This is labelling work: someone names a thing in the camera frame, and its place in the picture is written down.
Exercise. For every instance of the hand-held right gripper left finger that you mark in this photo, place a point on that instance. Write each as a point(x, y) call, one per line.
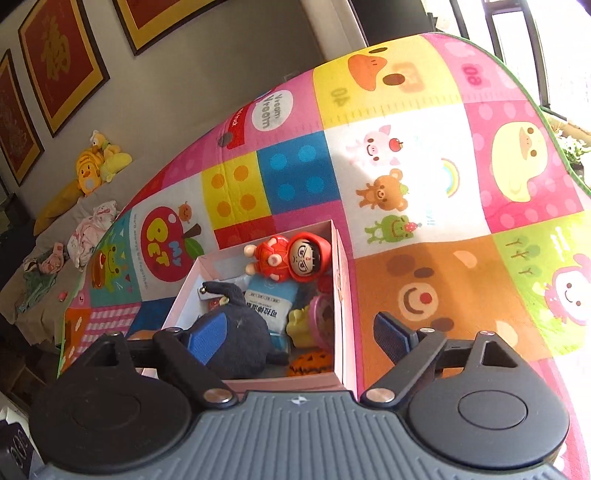
point(207, 337)

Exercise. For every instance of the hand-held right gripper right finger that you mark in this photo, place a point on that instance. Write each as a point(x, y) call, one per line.
point(392, 337)

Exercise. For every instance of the black plush toy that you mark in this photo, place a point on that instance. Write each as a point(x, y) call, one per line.
point(249, 337)

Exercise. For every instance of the pink cardboard box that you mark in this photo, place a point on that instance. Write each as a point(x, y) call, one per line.
point(346, 323)

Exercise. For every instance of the blue tissue packet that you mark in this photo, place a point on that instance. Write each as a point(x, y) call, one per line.
point(270, 300)

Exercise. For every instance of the red hooded figurine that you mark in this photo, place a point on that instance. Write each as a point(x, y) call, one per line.
point(277, 258)

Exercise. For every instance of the orange black toy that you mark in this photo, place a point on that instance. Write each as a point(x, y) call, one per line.
point(309, 364)

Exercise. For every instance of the grey beige sofa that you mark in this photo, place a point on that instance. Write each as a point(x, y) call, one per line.
point(27, 318)

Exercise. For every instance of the colourful printed play mat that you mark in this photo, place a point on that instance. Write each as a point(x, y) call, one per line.
point(415, 184)

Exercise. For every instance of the pink white cloth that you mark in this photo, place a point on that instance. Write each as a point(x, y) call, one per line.
point(92, 230)

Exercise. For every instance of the green cloth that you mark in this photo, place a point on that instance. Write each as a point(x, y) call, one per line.
point(34, 293)

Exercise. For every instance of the small pink doll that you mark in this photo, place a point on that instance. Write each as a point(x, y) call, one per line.
point(50, 258)

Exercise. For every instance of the long yellow plush pillow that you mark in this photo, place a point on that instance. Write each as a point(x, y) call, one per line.
point(57, 205)

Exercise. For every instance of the yellow green plush toy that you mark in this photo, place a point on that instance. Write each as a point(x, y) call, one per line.
point(115, 159)

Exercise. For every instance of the yellow duck plush toy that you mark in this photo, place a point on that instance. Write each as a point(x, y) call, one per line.
point(90, 170)

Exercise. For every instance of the potted plant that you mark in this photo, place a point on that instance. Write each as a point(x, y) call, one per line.
point(572, 150)

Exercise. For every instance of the black window frame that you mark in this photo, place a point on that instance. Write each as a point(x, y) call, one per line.
point(535, 46)

